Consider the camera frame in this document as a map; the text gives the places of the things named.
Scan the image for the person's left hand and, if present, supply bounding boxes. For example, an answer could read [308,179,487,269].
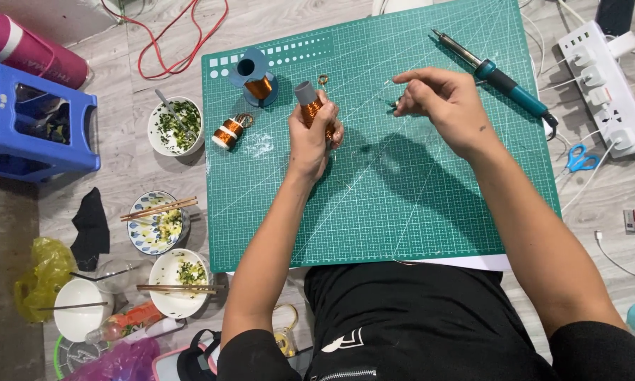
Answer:
[287,104,346,184]

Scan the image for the person's right hand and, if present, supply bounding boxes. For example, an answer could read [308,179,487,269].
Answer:
[391,67,501,160]

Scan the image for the grey tube copper coil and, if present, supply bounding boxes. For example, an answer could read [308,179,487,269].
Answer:
[294,80,337,145]

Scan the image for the white round object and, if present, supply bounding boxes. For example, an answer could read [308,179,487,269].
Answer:
[371,0,435,16]

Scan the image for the teal soldering iron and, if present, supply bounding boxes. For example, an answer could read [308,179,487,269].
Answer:
[431,29,560,140]

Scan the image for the green cutting mat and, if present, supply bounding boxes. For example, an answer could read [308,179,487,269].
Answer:
[201,0,562,274]

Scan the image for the white power strip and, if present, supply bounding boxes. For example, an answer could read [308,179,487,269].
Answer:
[558,20,635,159]

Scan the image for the large white charger plug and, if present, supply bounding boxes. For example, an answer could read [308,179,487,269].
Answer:
[606,31,635,59]

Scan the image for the black device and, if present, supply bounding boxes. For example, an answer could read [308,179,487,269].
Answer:
[595,0,635,37]

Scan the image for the person's black clothing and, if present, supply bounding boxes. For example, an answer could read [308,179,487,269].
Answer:
[216,261,635,381]

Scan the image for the white bowl with chopped greens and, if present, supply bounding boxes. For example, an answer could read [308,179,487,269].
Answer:
[147,96,205,158]

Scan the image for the metal spoon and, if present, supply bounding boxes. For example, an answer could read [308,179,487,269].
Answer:
[155,88,197,141]

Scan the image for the clear tape roll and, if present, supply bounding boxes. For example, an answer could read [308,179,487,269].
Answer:
[271,303,300,359]

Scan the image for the blue patterned bowl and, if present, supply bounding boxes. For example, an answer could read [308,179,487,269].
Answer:
[127,190,192,256]

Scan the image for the white bowl with food leftovers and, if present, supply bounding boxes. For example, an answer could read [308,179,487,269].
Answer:
[148,248,214,320]

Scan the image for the dark wooden chopstick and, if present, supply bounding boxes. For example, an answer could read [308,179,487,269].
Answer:
[136,284,226,290]
[138,288,219,295]

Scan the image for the clear plastic cup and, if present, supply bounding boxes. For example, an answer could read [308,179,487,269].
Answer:
[69,259,155,295]

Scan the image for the black bag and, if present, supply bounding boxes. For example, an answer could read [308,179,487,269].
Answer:
[176,328,223,381]

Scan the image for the black cloth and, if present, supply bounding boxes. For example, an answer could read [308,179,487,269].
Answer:
[70,186,111,273]

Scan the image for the clear bottle with orange label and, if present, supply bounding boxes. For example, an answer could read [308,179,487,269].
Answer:
[84,301,166,345]

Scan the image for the pink water bottle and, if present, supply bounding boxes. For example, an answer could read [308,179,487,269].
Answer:
[0,7,90,90]

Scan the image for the empty white bowl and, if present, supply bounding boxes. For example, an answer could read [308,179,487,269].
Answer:
[53,278,115,344]

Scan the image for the thin dark chopstick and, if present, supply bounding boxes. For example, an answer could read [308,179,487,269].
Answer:
[36,302,109,312]

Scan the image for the purple plastic bag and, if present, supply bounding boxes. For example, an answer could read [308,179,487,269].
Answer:
[62,338,163,381]

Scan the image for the blue plastic stool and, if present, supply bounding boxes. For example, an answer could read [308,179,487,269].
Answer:
[0,62,102,184]

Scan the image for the yellow plastic bag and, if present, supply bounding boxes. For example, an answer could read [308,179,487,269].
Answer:
[14,236,78,324]

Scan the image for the green rimmed metal strainer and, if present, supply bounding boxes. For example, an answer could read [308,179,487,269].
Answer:
[52,333,113,380]

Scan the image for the blue spool of copper wire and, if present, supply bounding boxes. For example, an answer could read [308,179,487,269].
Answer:
[227,48,279,109]

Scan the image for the blue handled scissors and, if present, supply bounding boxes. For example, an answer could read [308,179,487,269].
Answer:
[555,143,601,184]

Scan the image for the white plug cable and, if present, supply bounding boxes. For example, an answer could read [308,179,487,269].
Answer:
[560,139,617,214]

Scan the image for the small white copper wire spool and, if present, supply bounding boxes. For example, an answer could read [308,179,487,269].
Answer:
[212,116,246,151]

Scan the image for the red cable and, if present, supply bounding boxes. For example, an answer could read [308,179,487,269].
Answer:
[100,0,230,80]

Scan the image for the white charging cable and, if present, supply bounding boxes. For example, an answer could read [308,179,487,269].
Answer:
[594,230,635,280]

